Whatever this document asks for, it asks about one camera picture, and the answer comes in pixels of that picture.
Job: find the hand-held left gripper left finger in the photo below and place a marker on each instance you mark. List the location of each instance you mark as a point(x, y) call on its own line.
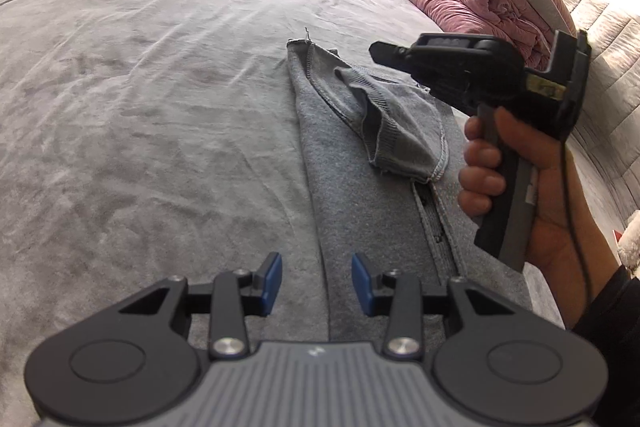
point(271, 279)

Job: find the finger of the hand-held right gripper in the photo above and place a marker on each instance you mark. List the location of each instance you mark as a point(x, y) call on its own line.
point(385, 53)

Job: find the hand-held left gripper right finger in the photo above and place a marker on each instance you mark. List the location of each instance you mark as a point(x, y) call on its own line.
point(361, 282)

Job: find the grey cat print sweater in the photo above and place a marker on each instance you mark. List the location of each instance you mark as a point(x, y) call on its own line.
point(370, 207)

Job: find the person's right forearm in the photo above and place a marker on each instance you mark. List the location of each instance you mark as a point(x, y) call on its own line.
point(610, 322)

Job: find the person's right hand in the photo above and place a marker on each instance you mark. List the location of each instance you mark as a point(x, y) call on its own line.
point(560, 207)

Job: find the pink quilt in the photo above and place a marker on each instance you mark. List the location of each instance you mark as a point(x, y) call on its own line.
point(465, 2)

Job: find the grey quilted headboard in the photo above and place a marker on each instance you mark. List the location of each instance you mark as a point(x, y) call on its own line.
point(610, 57)

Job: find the white plush toy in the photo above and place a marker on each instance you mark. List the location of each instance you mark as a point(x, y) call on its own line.
point(631, 247)

